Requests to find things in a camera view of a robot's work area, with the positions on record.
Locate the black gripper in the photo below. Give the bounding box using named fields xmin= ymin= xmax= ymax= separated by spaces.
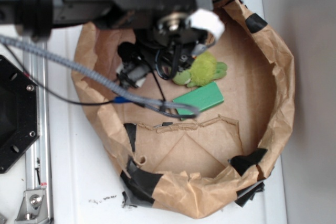
xmin=117 ymin=9 xmax=225 ymax=88

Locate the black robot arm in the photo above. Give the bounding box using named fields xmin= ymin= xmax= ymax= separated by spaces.
xmin=1 ymin=0 xmax=224 ymax=88

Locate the green plush toy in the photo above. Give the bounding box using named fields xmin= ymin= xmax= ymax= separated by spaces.
xmin=173 ymin=51 xmax=228 ymax=88

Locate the green wooden block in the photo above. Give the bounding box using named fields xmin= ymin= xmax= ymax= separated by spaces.
xmin=173 ymin=82 xmax=225 ymax=113

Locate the brown paper bag bin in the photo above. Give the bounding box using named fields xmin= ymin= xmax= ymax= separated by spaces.
xmin=72 ymin=0 xmax=295 ymax=219

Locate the white tray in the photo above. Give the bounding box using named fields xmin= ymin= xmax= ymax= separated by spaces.
xmin=45 ymin=0 xmax=288 ymax=224

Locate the grey braided cable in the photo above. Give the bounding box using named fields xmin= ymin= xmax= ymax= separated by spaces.
xmin=0 ymin=34 xmax=200 ymax=119

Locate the thin black cable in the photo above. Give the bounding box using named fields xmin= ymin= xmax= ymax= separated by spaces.
xmin=0 ymin=42 xmax=116 ymax=105

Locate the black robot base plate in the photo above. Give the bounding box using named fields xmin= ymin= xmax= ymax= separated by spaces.
xmin=1 ymin=55 xmax=39 ymax=174

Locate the aluminium extrusion rail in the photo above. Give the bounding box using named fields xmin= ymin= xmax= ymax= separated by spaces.
xmin=22 ymin=51 xmax=54 ymax=223

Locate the metal corner bracket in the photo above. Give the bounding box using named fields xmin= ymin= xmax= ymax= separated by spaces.
xmin=15 ymin=189 xmax=51 ymax=223

